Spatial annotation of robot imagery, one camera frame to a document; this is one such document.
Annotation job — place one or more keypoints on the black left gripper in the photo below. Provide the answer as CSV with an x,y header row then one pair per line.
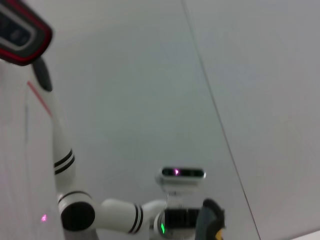
x,y
182,218

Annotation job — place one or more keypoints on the dark green towel black edge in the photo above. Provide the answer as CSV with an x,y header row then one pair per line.
x,y
206,220

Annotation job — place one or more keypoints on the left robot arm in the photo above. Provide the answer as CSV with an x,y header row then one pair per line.
x,y
62,140

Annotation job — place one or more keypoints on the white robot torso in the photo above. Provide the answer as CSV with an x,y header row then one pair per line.
x,y
15,150

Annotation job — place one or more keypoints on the black red-rimmed robot head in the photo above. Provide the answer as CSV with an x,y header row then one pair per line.
x,y
22,37

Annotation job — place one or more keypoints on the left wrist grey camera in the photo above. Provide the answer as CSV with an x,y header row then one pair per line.
x,y
182,182

